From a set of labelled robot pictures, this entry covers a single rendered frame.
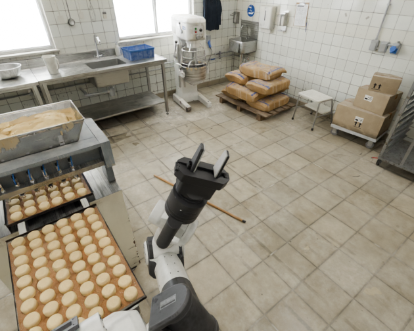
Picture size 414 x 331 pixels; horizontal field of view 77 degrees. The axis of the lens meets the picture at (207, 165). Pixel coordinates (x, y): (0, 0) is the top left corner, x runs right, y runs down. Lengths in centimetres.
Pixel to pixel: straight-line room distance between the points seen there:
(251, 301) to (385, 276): 107
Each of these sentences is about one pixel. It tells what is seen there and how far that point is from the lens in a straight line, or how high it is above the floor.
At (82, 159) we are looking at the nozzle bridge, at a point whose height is 107.
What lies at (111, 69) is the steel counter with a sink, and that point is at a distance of 387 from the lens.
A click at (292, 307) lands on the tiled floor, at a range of 215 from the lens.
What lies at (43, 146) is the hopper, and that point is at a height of 121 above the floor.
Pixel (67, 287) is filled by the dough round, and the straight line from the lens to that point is 120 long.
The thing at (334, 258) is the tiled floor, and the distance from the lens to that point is 249.
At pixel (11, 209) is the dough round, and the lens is 164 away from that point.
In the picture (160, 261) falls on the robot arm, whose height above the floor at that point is 115.
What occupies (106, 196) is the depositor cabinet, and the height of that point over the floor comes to 84.
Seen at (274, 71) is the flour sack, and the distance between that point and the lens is 437.
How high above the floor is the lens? 187
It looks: 36 degrees down
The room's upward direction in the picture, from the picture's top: straight up
